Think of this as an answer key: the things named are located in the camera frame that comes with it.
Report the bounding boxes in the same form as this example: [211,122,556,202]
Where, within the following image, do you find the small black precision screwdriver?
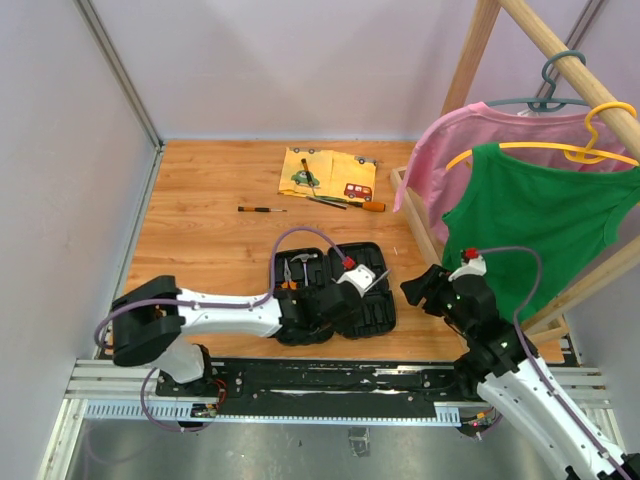
[237,206,287,213]

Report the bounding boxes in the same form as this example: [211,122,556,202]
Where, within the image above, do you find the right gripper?
[401,263,474,337]

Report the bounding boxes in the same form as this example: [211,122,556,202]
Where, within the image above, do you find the black handled screwdriver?
[305,196,390,297]

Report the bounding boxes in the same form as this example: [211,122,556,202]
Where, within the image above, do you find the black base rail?
[64,355,614,429]

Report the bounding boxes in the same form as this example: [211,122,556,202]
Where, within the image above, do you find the wooden clothes rack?
[390,1,639,346]

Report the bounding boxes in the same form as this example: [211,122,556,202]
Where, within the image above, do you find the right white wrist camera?
[448,248,487,282]

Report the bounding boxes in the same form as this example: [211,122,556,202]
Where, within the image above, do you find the green tank top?
[442,146,639,321]

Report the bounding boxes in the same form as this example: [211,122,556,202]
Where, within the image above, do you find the yellow clothes hanger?
[433,102,632,172]

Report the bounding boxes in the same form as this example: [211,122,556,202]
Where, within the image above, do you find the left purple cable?
[94,226,357,434]

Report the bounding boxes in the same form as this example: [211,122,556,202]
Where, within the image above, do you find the orange handled screwdriver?
[347,201,386,213]

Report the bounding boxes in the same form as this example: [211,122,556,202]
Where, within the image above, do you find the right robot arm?
[401,265,639,479]

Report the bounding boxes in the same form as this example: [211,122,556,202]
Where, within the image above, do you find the small screwdriver on cloth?
[301,158,316,198]

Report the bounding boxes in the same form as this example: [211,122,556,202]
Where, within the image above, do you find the pink t-shirt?
[393,101,640,244]

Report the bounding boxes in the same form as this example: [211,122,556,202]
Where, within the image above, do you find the black plastic tool case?
[270,242,396,346]

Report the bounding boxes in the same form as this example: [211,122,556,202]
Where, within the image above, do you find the yellow car print cloth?
[278,147,378,202]

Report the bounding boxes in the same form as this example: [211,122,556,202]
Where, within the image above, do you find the purple cable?
[462,245,636,480]
[94,226,357,434]

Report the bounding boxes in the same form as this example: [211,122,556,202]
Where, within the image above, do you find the teal clothes hanger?
[486,50,588,113]

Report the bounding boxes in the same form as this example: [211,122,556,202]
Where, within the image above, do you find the orange needle nose pliers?
[280,259,297,290]

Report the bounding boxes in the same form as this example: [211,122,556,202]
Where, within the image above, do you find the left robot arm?
[110,268,373,396]

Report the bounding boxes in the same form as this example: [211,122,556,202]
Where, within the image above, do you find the claw hammer black grip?
[291,253,318,287]

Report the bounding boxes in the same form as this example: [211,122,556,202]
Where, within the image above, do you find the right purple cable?
[462,245,636,480]

